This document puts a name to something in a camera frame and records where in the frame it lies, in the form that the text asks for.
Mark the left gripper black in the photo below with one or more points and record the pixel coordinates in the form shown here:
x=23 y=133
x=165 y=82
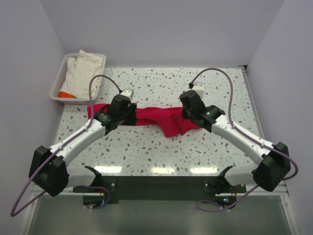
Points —
x=132 y=119

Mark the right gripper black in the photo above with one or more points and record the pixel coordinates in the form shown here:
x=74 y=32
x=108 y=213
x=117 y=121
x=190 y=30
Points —
x=183 y=114

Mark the red t shirt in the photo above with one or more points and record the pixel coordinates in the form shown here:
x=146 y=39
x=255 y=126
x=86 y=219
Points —
x=170 y=120

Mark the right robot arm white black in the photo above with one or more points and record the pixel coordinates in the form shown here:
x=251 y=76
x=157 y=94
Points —
x=270 y=165

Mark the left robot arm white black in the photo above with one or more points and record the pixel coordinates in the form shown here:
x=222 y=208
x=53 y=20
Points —
x=49 y=168

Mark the cream t shirt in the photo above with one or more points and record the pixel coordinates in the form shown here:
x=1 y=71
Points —
x=79 y=73

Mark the orange t shirt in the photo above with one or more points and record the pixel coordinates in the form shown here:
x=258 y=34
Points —
x=65 y=95

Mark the white plastic basket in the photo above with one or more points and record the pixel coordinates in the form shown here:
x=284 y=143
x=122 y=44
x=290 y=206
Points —
x=60 y=78

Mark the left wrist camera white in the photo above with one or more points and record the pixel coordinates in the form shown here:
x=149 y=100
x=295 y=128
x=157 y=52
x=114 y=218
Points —
x=128 y=93

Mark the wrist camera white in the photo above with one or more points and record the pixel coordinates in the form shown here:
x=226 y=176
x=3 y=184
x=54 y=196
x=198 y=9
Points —
x=128 y=93
x=198 y=87

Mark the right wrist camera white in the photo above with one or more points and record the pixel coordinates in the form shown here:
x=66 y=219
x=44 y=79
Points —
x=198 y=87

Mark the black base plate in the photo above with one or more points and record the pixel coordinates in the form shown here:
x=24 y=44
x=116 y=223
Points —
x=157 y=188

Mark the aluminium frame rail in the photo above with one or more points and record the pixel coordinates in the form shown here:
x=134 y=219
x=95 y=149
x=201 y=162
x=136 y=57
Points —
x=29 y=212

